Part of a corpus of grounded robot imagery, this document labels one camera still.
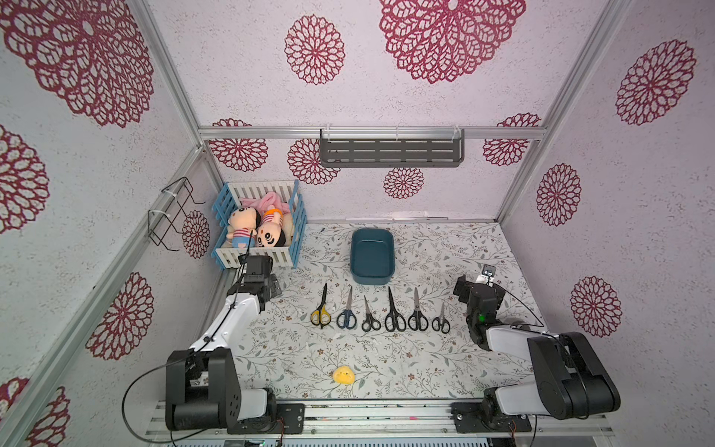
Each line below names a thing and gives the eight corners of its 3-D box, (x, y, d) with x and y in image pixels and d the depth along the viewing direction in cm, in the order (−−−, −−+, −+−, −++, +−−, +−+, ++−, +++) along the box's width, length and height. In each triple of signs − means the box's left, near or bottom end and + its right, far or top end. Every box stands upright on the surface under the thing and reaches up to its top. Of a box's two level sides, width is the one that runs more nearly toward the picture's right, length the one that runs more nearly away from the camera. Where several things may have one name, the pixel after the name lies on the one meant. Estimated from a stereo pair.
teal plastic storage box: (350, 284, 103) (350, 276, 99) (351, 237, 119) (350, 228, 115) (396, 284, 103) (397, 276, 99) (391, 237, 119) (392, 228, 115)
